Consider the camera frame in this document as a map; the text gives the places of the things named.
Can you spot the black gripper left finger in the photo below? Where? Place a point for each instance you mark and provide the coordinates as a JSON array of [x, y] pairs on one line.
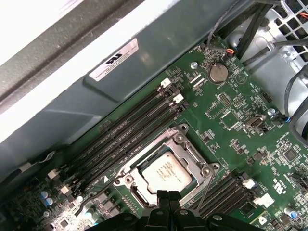
[[163, 199]]

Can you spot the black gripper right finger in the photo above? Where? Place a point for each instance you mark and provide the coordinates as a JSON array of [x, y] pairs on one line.
[[174, 199]]

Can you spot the silver CPU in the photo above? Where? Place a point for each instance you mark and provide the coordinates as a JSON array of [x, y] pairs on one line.
[[166, 172]]

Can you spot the metal socket cover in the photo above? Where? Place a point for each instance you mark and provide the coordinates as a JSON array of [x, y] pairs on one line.
[[190, 159]]

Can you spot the thin metal locking lever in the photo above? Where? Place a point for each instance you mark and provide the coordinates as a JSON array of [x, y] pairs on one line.
[[207, 191]]

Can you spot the CPU socket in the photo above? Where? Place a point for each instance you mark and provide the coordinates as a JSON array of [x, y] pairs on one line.
[[120, 180]]

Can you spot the RAM slot white clips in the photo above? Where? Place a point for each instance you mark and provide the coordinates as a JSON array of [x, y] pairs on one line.
[[109, 128], [121, 144], [229, 199]]

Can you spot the green motherboard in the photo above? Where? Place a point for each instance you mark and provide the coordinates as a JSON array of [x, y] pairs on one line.
[[216, 134]]

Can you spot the coin cell battery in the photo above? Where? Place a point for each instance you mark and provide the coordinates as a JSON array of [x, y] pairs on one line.
[[217, 73]]

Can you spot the white label sticker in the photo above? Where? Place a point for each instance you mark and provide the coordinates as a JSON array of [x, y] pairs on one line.
[[113, 62]]

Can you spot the black PC case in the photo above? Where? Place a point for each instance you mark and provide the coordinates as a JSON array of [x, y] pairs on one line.
[[156, 48]]

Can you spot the silver metal drive cage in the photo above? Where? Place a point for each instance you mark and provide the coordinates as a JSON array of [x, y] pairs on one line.
[[281, 55]]

